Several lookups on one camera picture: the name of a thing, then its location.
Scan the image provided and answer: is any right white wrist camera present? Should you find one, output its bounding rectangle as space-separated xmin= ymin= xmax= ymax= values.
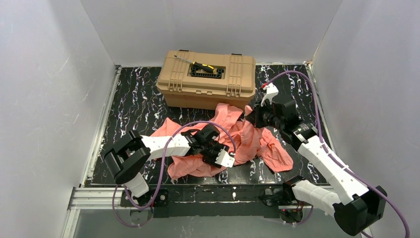
xmin=260 ymin=82 xmax=278 ymax=107

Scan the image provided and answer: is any tan plastic toolbox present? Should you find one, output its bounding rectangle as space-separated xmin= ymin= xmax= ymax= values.
xmin=156 ymin=50 xmax=256 ymax=110

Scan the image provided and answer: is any black yellow screwdriver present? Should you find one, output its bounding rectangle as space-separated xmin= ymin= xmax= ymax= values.
xmin=174 ymin=55 xmax=216 ymax=73

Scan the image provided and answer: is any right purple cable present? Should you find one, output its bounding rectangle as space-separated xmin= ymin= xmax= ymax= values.
xmin=262 ymin=70 xmax=411 ymax=238

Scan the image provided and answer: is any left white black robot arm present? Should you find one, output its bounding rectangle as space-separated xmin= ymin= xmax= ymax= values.
xmin=103 ymin=121 xmax=236 ymax=210

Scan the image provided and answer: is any purple cable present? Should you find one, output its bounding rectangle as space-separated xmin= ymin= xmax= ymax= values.
xmin=111 ymin=120 xmax=237 ymax=229
xmin=262 ymin=70 xmax=411 ymax=238

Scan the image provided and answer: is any black toolbox handle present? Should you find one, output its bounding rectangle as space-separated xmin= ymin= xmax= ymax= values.
xmin=189 ymin=65 xmax=225 ymax=79

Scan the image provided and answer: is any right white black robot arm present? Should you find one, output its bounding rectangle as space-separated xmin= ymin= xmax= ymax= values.
xmin=245 ymin=101 xmax=387 ymax=236

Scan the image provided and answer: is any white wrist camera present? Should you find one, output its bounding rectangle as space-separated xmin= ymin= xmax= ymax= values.
xmin=214 ymin=150 xmax=235 ymax=168
xmin=260 ymin=82 xmax=278 ymax=107

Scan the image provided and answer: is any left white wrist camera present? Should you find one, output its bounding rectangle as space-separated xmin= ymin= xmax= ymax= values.
xmin=214 ymin=150 xmax=235 ymax=168

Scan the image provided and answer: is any pink jacket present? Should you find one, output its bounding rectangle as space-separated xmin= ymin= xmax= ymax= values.
xmin=167 ymin=103 xmax=293 ymax=179

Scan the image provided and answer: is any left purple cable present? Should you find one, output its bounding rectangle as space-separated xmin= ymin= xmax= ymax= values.
xmin=111 ymin=120 xmax=237 ymax=229

